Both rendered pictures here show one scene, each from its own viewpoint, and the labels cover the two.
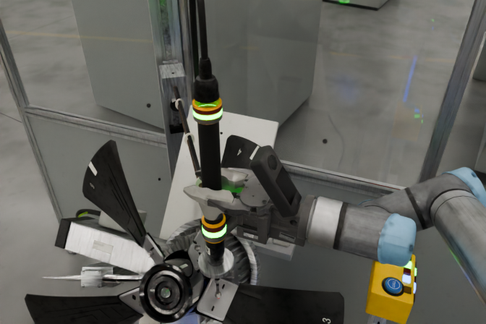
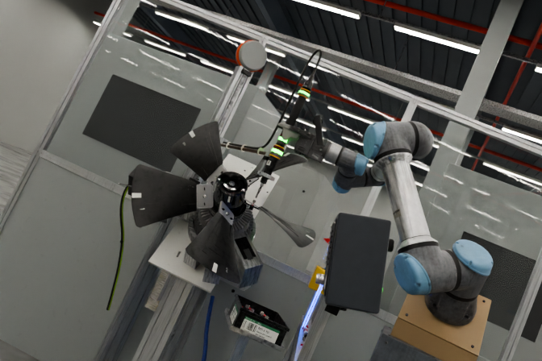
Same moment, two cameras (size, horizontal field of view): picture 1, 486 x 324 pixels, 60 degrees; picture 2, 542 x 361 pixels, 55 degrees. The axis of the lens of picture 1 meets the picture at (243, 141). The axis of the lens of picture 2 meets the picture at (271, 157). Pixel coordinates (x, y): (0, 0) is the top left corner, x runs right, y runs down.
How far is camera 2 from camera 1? 1.65 m
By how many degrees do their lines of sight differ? 44
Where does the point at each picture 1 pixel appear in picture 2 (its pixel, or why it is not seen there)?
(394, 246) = (361, 159)
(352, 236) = (347, 152)
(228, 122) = (250, 168)
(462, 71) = (370, 201)
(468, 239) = not seen: hidden behind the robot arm
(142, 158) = (127, 217)
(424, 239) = (328, 328)
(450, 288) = not seen: outside the picture
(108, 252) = not seen: hidden behind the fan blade
